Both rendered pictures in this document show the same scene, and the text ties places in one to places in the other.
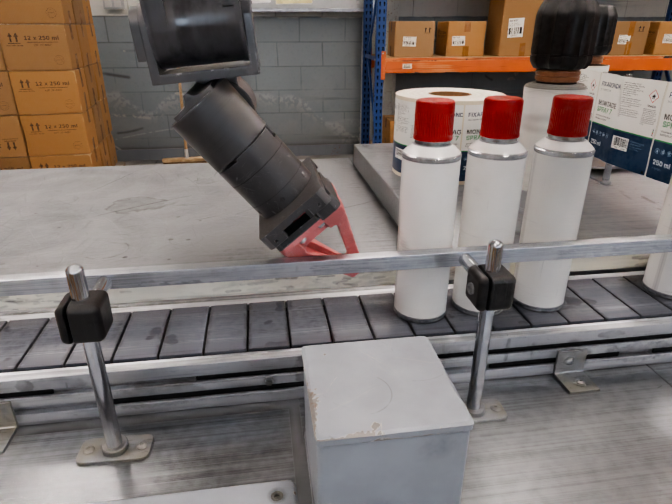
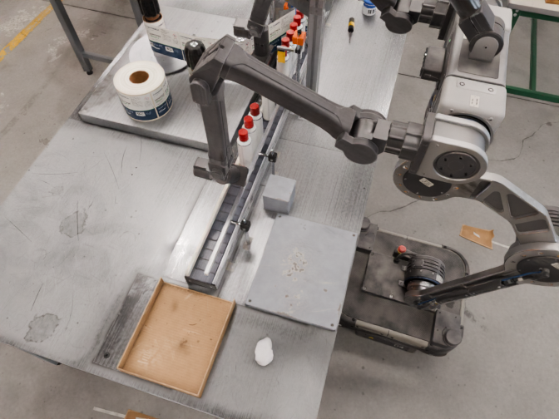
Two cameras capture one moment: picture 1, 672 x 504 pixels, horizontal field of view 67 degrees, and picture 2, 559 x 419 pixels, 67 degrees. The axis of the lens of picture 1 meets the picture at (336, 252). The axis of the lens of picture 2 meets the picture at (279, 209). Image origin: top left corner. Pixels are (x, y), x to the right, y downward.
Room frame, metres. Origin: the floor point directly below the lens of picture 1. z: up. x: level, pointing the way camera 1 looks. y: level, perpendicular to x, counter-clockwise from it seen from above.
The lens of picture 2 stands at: (-0.10, 0.75, 2.16)
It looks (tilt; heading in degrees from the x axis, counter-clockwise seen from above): 58 degrees down; 296
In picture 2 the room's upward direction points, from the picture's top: 1 degrees counter-clockwise
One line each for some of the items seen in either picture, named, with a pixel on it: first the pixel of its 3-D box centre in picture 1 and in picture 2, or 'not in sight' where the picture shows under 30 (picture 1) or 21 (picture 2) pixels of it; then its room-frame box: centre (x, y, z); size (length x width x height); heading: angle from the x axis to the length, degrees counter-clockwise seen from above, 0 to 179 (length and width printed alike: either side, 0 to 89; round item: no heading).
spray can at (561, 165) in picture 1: (553, 206); (255, 125); (0.47, -0.21, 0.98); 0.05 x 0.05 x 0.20
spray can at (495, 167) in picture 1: (489, 209); (249, 138); (0.46, -0.15, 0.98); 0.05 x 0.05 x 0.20
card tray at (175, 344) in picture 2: not in sight; (179, 333); (0.35, 0.56, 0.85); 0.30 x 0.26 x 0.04; 98
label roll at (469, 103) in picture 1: (446, 133); (144, 91); (0.98, -0.21, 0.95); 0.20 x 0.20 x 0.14
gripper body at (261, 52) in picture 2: not in sight; (261, 47); (0.56, -0.46, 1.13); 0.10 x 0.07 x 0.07; 98
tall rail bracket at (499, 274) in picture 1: (471, 319); (267, 163); (0.37, -0.12, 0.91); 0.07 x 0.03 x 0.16; 8
